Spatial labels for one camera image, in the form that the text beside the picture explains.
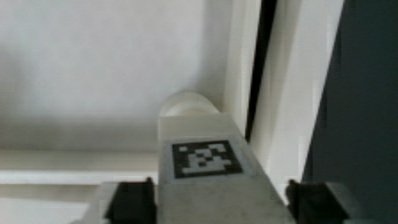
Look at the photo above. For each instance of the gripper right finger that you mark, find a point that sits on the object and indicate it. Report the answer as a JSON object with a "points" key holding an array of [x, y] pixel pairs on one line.
{"points": [[313, 204]]}

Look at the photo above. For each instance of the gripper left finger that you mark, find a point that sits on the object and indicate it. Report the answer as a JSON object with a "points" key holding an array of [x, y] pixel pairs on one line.
{"points": [[132, 208]]}

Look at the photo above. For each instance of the white table leg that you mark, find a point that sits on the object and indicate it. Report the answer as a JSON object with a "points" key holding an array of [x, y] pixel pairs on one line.
{"points": [[216, 190]]}

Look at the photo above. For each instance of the white square tabletop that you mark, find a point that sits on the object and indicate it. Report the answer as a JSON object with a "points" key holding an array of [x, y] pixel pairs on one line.
{"points": [[99, 57]]}

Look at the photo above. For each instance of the white U-shaped obstacle fence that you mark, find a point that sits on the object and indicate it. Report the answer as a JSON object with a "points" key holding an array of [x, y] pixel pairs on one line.
{"points": [[299, 53]]}

